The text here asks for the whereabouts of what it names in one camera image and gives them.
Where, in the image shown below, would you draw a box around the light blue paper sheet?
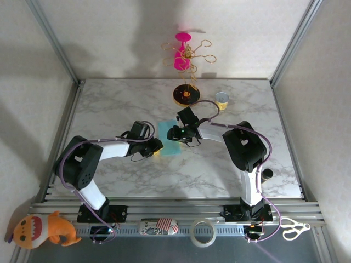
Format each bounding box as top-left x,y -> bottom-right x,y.
157,119 -> 182,157

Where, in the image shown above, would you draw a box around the yellow tin can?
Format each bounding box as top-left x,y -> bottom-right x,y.
214,92 -> 230,111

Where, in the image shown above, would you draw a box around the striped pouch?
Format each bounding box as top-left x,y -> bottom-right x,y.
137,218 -> 179,236

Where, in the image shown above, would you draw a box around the clear tape roll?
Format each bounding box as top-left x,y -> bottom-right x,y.
190,218 -> 217,248

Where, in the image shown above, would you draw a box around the black controller box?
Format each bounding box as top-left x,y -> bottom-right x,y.
90,226 -> 116,237
244,225 -> 265,238

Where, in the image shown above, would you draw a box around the pink plastic wine glass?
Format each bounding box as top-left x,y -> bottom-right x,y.
174,32 -> 193,71

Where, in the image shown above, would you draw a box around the orange plush shark toy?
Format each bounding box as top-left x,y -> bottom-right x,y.
4,210 -> 82,250

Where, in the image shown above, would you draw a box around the white scissors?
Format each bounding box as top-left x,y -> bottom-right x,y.
279,218 -> 312,242

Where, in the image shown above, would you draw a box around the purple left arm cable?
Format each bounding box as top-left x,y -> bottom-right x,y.
54,120 -> 156,244

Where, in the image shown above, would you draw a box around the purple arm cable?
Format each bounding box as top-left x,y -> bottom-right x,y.
191,100 -> 283,243
54,120 -> 156,244

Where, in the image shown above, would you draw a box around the gold wire glass rack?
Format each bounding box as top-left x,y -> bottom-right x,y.
161,39 -> 217,107

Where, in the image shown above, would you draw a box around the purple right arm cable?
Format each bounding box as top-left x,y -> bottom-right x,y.
191,100 -> 283,243

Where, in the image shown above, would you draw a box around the aluminium frame rail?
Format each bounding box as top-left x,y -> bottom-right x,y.
27,198 -> 329,228

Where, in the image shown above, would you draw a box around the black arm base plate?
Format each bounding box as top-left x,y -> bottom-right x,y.
76,204 -> 129,223
222,204 -> 274,222

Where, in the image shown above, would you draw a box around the aluminium side rail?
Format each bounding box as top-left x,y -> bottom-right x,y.
41,79 -> 84,203
270,79 -> 320,203

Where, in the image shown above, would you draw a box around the grey perforated cable duct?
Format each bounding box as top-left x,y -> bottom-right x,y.
73,224 -> 247,237

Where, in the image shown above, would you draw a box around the aluminium frame post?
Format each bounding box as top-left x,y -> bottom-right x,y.
26,0 -> 83,85
270,0 -> 324,85

